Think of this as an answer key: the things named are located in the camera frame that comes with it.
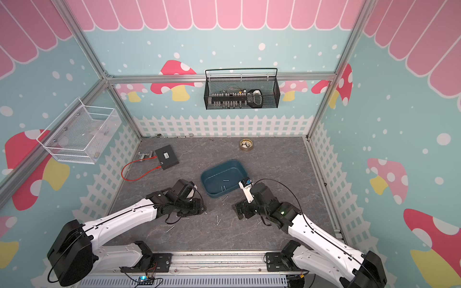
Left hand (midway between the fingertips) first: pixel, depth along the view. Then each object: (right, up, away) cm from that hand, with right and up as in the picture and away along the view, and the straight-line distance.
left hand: (201, 212), depth 81 cm
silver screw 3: (+10, +9, +15) cm, 20 cm away
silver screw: (+10, +12, +18) cm, 24 cm away
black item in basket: (+25, +55, +9) cm, 61 cm away
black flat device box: (-26, +25, +27) cm, 45 cm away
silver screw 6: (+27, -6, +4) cm, 28 cm away
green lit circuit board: (-22, -25, -8) cm, 34 cm away
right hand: (+18, +6, -4) cm, 20 cm away
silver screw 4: (+7, -5, +6) cm, 10 cm away
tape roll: (+23, +33, +34) cm, 53 cm away
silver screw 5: (+8, -6, +4) cm, 10 cm away
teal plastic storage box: (+3, +11, +18) cm, 21 cm away
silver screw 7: (-15, -8, +2) cm, 17 cm away
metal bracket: (-41, +26, +28) cm, 56 cm away
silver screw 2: (+10, +4, +11) cm, 15 cm away
